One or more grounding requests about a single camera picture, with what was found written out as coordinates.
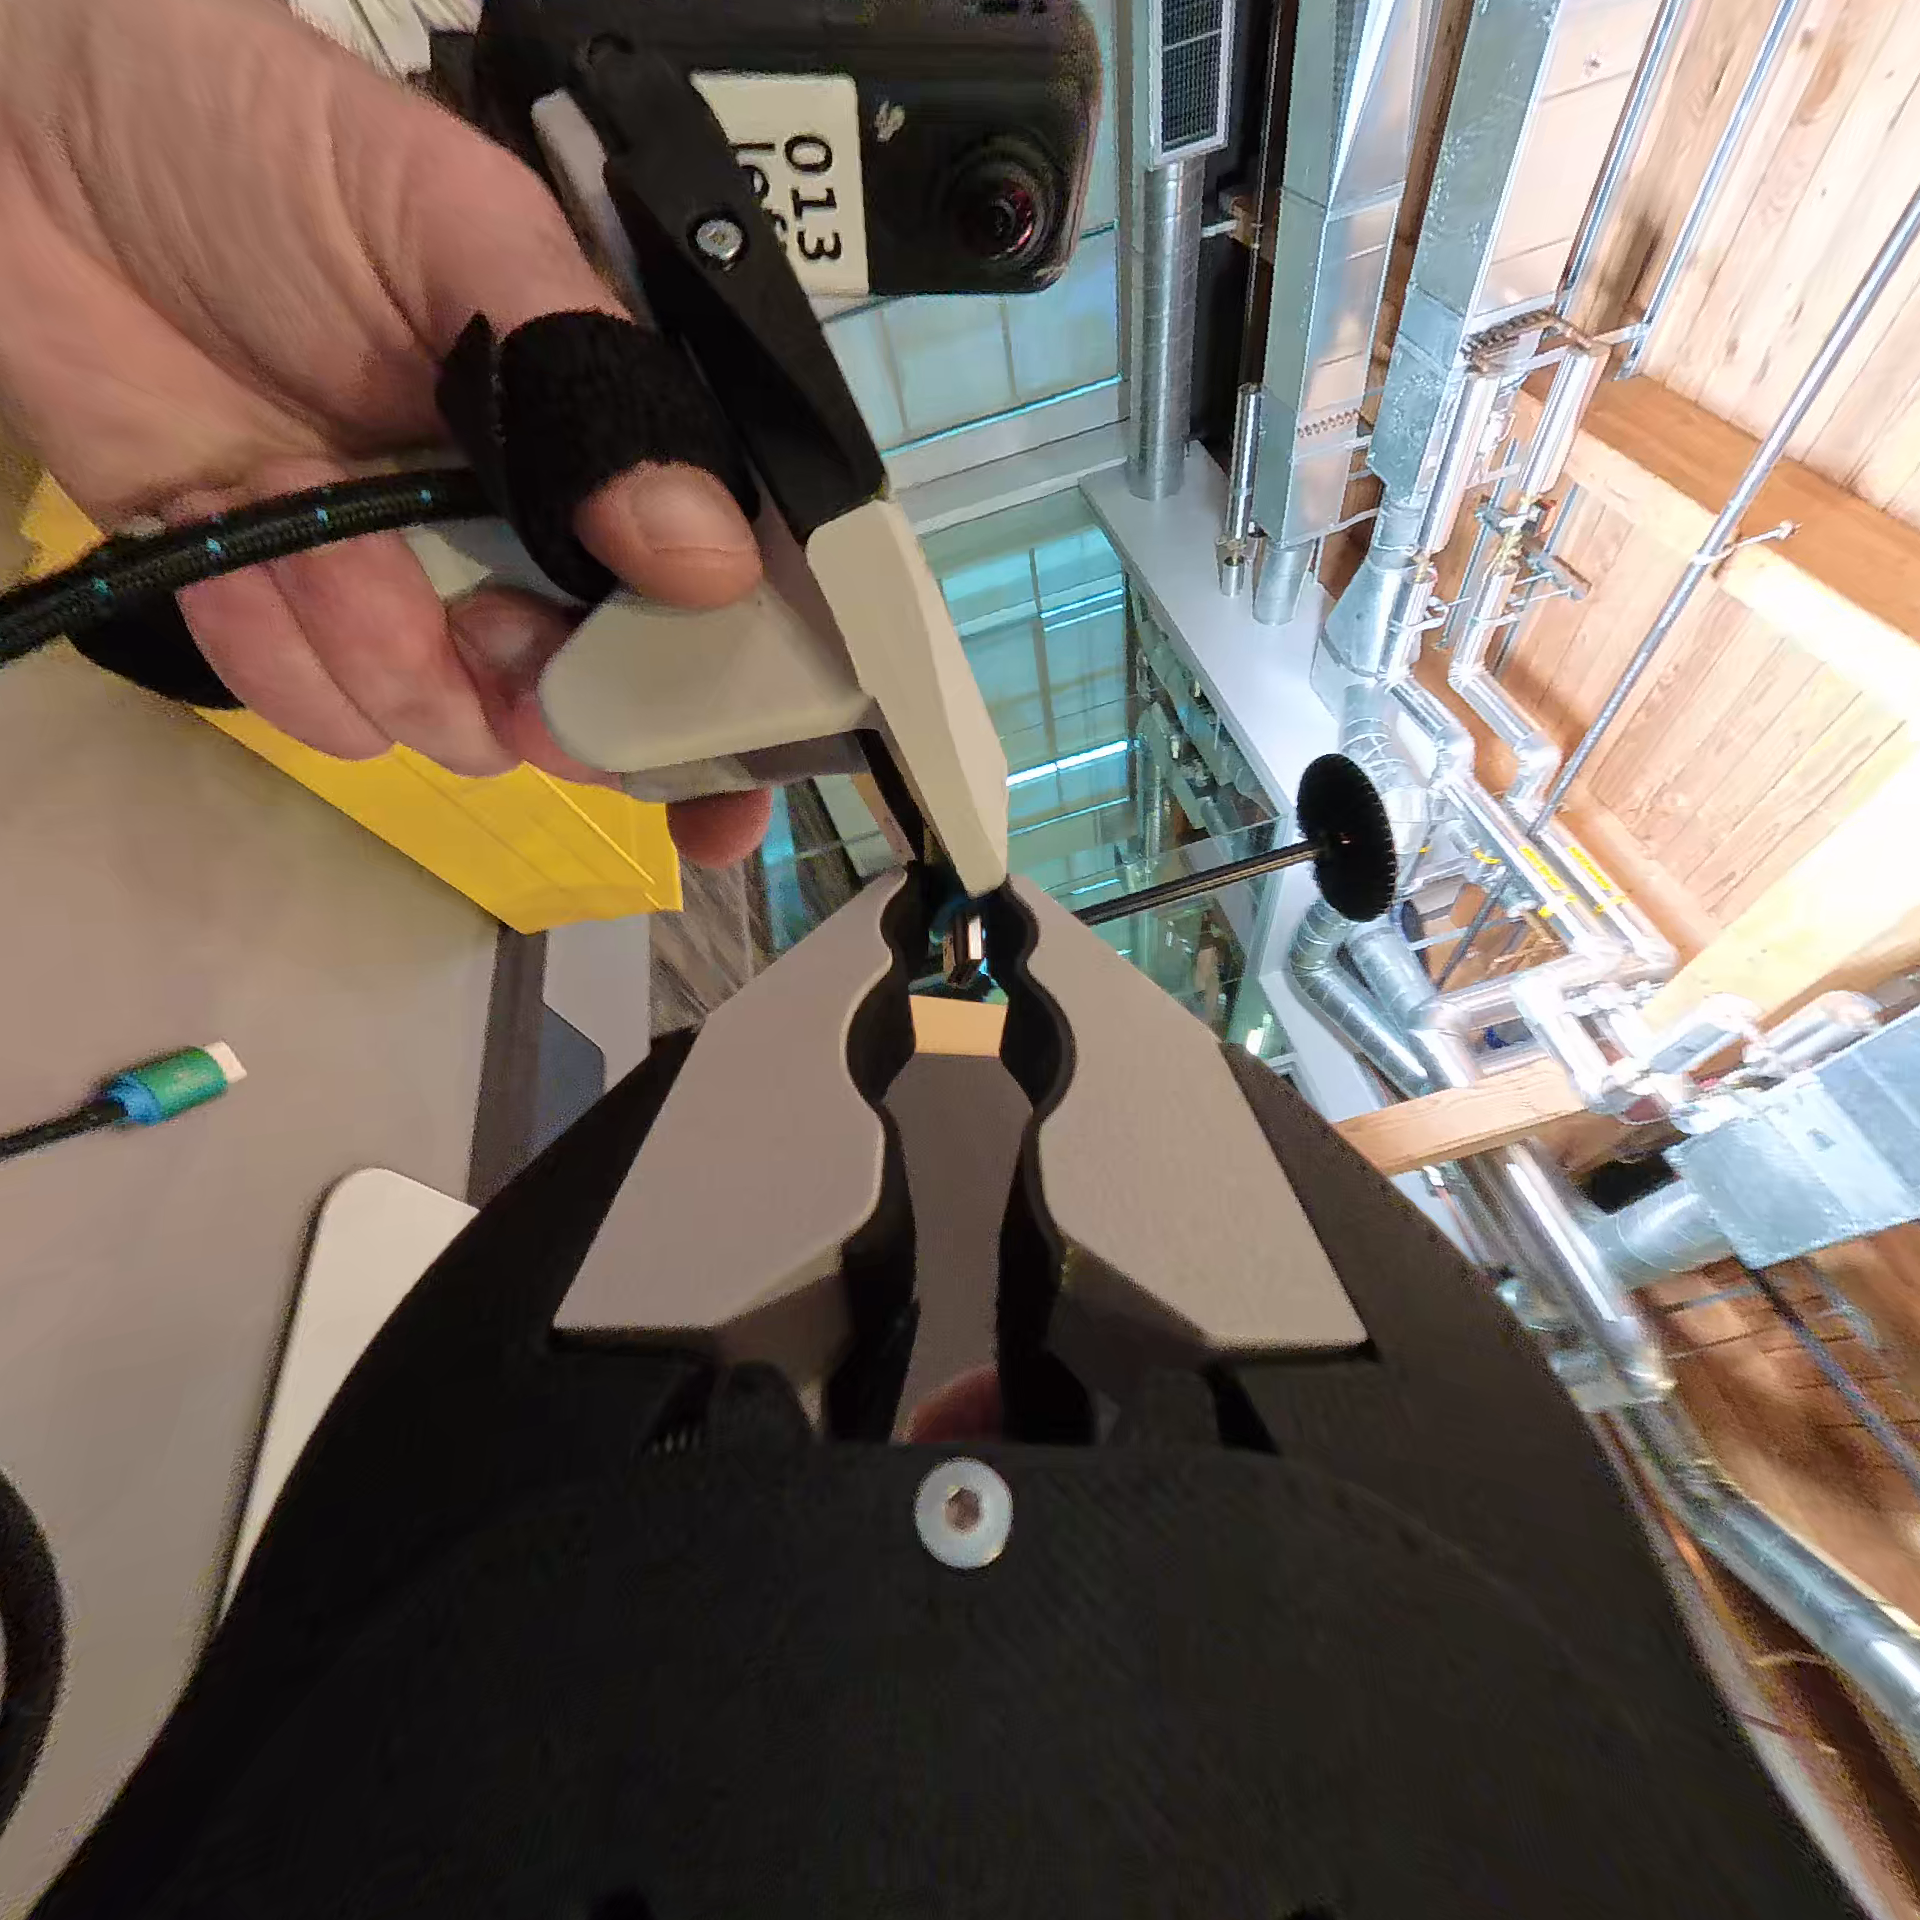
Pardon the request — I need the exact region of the white stand base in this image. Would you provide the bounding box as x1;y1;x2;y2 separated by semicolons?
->
217;1170;482;1638

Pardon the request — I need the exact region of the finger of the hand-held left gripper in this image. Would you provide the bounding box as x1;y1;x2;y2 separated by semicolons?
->
805;496;1015;902
535;580;878;806

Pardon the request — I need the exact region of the person's left hand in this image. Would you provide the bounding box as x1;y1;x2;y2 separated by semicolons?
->
0;0;782;871

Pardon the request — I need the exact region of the black braided hdmi cable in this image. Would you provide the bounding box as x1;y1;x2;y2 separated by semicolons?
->
0;466;1006;978
0;1037;249;1163

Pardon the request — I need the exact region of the wooden top desk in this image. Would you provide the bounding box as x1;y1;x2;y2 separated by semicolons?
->
1334;1065;1622;1178

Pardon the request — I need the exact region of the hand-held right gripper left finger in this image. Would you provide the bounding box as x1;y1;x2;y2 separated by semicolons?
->
553;878;916;1412

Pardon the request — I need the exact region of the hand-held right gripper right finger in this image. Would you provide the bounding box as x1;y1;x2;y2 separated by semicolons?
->
990;886;1372;1412

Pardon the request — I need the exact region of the black stand pole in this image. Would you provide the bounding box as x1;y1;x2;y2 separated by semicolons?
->
1080;757;1405;924

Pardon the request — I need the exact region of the black switch cable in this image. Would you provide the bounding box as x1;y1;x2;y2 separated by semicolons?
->
0;1470;68;1832

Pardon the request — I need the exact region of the yellow plastic bin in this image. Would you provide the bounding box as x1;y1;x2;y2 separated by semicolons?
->
16;481;685;932

